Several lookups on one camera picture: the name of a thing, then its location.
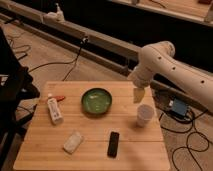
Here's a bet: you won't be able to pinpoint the white glue bottle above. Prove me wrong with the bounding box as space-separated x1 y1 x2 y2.
47 94 63 125

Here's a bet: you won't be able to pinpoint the black chair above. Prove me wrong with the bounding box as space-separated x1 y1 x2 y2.
0 27 40 171

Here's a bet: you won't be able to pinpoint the black floor cable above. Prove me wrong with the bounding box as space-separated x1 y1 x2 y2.
27 37 90 82

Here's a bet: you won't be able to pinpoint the green bowl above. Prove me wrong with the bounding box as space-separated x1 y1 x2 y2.
81 88 112 115

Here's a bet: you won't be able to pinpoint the black cables at right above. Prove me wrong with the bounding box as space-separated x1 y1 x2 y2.
158 108 213 171

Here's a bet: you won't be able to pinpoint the blue power box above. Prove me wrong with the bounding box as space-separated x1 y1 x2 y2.
169 99 188 117

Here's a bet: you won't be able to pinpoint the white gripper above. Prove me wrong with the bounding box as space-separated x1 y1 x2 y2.
127 67 152 103

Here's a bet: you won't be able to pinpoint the white object on rail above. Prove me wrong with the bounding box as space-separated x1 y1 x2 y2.
45 3 65 22

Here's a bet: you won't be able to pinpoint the orange marker pen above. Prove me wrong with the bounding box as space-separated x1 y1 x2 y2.
39 95 67 103

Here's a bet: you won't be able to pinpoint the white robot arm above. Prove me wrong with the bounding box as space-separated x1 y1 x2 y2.
128 41 213 113

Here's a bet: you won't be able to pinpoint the white crumpled cloth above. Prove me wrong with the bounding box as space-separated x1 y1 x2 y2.
63 131 83 154

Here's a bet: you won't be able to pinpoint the black eraser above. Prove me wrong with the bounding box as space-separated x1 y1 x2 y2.
107 132 119 158

